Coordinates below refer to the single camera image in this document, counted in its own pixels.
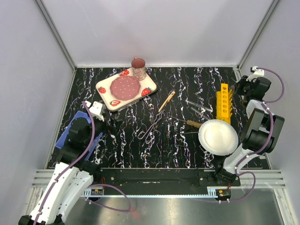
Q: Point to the glass test tube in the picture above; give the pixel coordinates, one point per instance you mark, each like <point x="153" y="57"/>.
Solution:
<point x="199" y="113"/>
<point x="232" y="91"/>

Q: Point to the strawberry pattern tray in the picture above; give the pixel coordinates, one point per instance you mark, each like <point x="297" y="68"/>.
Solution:
<point x="112" y="104"/>

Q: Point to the blue plastic bin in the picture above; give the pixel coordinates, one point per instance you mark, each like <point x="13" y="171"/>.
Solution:
<point x="60" y="142"/>

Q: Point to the yellow test tube rack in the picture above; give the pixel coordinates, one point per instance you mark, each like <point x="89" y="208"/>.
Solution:
<point x="224" y="104"/>

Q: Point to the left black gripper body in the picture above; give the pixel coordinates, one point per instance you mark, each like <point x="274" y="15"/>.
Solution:
<point x="111" y="128"/>

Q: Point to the thin metal needle probe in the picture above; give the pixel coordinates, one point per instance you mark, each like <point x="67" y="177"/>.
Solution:
<point x="184" y="133"/>

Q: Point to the wooden clothespin clamp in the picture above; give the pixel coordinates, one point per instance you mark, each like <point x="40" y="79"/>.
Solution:
<point x="167" y="101"/>

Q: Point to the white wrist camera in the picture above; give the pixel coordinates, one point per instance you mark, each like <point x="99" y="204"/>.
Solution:
<point x="96" y="109"/>
<point x="256" y="73"/>

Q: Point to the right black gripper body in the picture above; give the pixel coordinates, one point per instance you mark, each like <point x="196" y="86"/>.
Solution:
<point x="244" y="87"/>

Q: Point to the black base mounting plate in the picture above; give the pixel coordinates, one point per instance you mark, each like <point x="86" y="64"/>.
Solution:
<point x="203" y="177"/>

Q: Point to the pink dotted plate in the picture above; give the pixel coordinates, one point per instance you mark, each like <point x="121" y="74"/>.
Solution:
<point x="125" y="87"/>

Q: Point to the pink floral mug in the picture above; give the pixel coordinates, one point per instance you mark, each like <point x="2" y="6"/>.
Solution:
<point x="138" y="68"/>

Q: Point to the right controller box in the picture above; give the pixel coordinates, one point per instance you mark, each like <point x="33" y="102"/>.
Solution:
<point x="224" y="193"/>

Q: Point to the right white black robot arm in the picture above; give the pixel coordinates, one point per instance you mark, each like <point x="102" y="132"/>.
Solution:
<point x="260" y="134"/>

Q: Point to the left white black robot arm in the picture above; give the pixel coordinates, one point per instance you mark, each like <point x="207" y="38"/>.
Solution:
<point x="73" y="173"/>

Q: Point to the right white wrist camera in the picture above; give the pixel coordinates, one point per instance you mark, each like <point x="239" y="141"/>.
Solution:
<point x="256" y="73"/>

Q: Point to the white paper plate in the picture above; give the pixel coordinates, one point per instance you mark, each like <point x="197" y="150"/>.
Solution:
<point x="218" y="137"/>

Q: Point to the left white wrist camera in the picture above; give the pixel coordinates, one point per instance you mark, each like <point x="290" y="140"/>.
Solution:
<point x="96" y="109"/>

